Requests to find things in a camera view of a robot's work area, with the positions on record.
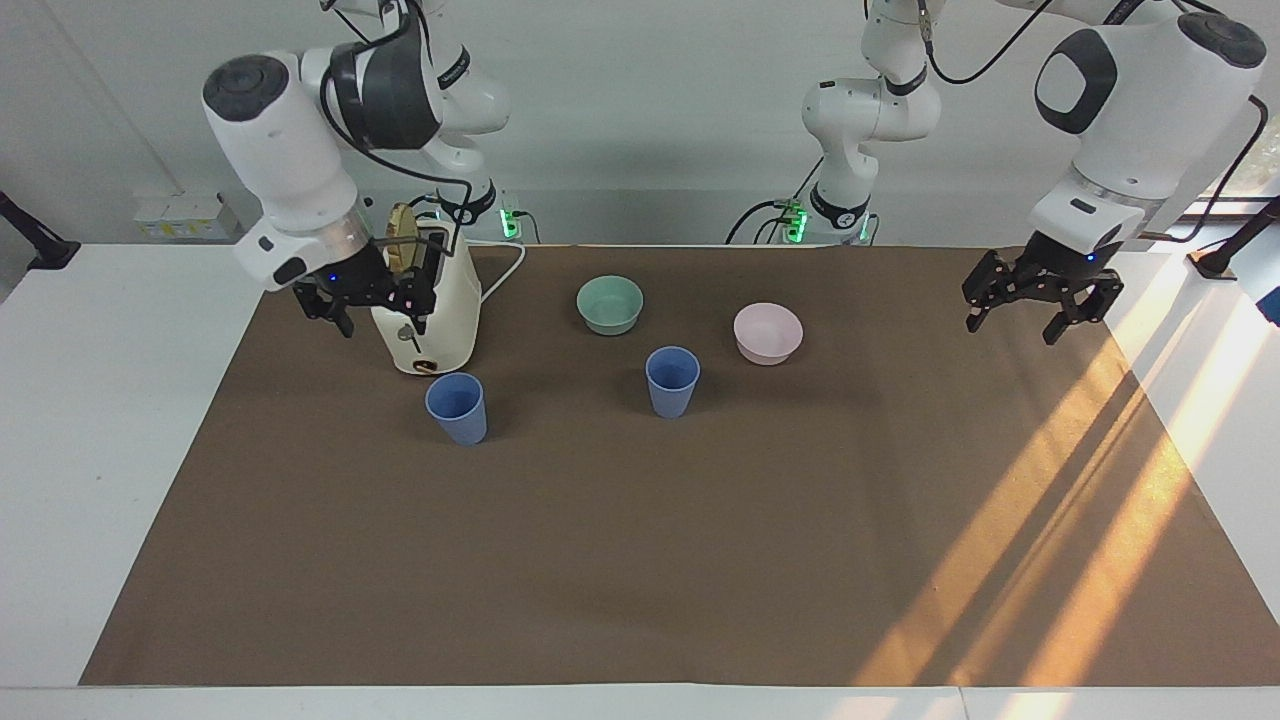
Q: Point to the pink bowl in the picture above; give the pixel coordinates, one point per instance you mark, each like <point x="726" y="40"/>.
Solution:
<point x="768" y="335"/>

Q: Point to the brown bread slice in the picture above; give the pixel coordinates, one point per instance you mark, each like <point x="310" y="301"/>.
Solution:
<point x="402" y="230"/>

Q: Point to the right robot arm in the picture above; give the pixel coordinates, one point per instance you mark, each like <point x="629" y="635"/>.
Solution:
<point x="280" y="150"/>

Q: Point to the green bowl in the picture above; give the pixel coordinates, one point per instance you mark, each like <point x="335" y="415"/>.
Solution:
<point x="610" y="305"/>

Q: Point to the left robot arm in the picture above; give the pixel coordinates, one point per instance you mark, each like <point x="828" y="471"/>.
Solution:
<point x="1140" y="110"/>

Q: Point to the blue plastic cup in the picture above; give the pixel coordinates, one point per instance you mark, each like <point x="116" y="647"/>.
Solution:
<point x="672" y="385"/>
<point x="458" y="410"/>

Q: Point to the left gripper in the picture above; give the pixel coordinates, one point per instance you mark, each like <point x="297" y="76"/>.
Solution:
<point x="1065" y="265"/>

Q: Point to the black stand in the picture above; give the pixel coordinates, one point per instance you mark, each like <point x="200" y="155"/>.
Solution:
<point x="45" y="250"/>
<point x="1235" y="250"/>

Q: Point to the cream white toaster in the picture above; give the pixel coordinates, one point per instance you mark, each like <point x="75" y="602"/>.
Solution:
<point x="445" y="300"/>

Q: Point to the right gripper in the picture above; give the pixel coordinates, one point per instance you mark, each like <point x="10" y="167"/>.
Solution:
<point x="360" y="275"/>

